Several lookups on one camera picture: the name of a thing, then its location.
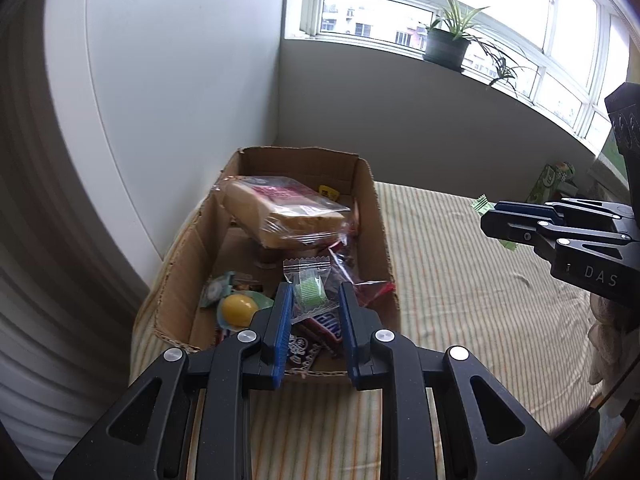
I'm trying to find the clear pack green candy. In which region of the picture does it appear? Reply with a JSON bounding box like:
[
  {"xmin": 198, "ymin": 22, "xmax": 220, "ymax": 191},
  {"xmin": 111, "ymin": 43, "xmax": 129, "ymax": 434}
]
[{"xmin": 283, "ymin": 256, "xmax": 337, "ymax": 324}]

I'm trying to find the clear red-edged dried fruit bag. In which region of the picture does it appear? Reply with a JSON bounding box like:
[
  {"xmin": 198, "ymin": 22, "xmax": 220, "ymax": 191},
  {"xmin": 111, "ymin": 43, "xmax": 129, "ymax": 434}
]
[{"xmin": 253, "ymin": 240, "xmax": 347, "ymax": 270}]

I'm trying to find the green carton box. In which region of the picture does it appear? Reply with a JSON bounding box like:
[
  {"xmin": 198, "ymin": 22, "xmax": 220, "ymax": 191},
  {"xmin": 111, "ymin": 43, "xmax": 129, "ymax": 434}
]
[{"xmin": 526, "ymin": 162, "xmax": 575, "ymax": 204}]

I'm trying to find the yellow egg-shaped candy pack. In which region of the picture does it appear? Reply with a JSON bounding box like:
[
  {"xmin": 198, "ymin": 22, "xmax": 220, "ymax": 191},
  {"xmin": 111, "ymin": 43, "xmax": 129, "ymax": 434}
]
[{"xmin": 216, "ymin": 290, "xmax": 273, "ymax": 332}]

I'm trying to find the black white patterned snack pack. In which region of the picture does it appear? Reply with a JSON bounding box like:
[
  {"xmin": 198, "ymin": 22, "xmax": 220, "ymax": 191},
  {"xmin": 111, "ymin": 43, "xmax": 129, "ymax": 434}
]
[{"xmin": 286, "ymin": 333, "xmax": 322, "ymax": 373}]

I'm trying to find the green candy packet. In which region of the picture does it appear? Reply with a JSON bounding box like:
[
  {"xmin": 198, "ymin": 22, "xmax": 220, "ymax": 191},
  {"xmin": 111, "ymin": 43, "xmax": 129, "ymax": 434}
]
[{"xmin": 471, "ymin": 195, "xmax": 518, "ymax": 252}]

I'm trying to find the snickers bar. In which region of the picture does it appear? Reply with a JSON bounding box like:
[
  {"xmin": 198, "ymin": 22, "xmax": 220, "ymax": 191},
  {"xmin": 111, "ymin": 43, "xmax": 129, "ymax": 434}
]
[{"xmin": 294, "ymin": 312, "xmax": 343, "ymax": 349}]

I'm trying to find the teal round candy pack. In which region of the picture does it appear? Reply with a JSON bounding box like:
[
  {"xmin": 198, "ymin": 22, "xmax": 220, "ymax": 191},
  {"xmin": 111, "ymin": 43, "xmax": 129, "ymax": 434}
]
[{"xmin": 198, "ymin": 271, "xmax": 264, "ymax": 309}]

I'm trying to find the striped table cloth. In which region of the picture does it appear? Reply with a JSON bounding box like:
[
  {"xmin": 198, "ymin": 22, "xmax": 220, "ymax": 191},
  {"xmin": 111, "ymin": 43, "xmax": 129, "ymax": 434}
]
[{"xmin": 128, "ymin": 181, "xmax": 609, "ymax": 480}]

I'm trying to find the bagged sliced bread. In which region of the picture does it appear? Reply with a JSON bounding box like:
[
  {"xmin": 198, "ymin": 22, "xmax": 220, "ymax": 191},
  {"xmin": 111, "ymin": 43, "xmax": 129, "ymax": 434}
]
[{"xmin": 214, "ymin": 176, "xmax": 352, "ymax": 250}]

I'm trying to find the brown cardboard box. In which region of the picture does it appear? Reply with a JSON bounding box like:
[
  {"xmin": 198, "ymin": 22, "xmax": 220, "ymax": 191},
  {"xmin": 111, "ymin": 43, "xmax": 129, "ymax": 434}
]
[{"xmin": 149, "ymin": 146, "xmax": 394, "ymax": 352}]

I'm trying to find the yellow candy wrapper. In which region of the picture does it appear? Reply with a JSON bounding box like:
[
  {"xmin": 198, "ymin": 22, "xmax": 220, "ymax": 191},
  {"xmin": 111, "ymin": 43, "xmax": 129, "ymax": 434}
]
[{"xmin": 318, "ymin": 185, "xmax": 341, "ymax": 202}]

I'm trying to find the potted spider plant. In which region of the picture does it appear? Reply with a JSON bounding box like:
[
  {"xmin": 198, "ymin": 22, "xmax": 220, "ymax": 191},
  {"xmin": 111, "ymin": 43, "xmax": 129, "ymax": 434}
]
[{"xmin": 423, "ymin": 0, "xmax": 521, "ymax": 92}]

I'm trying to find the white window frame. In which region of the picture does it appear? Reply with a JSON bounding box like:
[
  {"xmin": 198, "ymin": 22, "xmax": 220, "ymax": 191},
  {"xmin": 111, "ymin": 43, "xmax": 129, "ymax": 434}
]
[{"xmin": 285, "ymin": 0, "xmax": 632, "ymax": 153}]

